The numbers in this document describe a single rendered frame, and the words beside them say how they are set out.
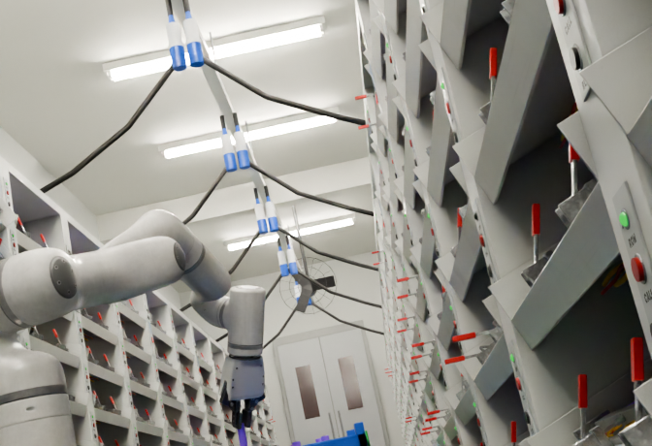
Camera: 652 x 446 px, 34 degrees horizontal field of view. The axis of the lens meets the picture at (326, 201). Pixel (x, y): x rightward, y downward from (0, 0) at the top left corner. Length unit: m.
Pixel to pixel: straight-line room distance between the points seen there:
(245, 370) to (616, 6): 1.90
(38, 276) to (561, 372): 0.83
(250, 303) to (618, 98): 1.85
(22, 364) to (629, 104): 1.24
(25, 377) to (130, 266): 0.38
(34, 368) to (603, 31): 1.23
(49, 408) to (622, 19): 1.23
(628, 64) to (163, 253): 1.46
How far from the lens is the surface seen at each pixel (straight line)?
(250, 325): 2.47
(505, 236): 1.37
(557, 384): 1.35
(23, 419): 1.72
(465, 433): 2.74
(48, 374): 1.74
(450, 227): 2.09
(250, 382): 2.52
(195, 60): 4.38
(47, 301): 1.73
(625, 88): 0.69
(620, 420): 1.17
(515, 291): 1.36
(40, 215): 4.48
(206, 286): 2.34
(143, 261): 2.03
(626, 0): 0.71
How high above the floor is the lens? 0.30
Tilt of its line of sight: 16 degrees up
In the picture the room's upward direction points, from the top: 12 degrees counter-clockwise
